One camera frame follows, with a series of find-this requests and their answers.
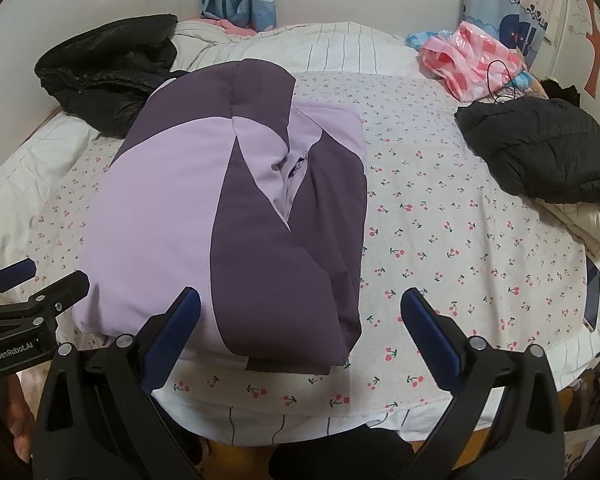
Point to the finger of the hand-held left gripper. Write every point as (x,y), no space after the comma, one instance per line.
(12,272)
(55,295)

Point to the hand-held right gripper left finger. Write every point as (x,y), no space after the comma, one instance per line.
(172,340)

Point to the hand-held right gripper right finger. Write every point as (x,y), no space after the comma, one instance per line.
(430,335)

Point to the purple two-tone jacket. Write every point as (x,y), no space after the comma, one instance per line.
(165,200)

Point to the person's left hand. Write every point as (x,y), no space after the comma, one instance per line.
(17,415)

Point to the cherry print bed sheet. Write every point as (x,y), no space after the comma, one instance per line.
(430,210)

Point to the cream cloth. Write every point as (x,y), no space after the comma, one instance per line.
(585,225)

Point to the shiny black puffer jacket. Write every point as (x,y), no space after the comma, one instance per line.
(105,75)

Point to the matte black padded jacket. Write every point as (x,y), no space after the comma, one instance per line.
(540,145)

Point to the black fuzzy item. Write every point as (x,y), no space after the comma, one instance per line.
(560,91)

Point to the pink checkered plastic bag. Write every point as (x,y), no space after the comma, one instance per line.
(465,60)

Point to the blue checkered bag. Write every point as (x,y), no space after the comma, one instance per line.
(425,40)

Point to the white striped duvet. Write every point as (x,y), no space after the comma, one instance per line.
(330,45)

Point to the pink cloth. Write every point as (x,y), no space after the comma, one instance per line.
(232,27)

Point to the blue and pink boat curtain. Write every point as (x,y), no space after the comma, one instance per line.
(510,10)

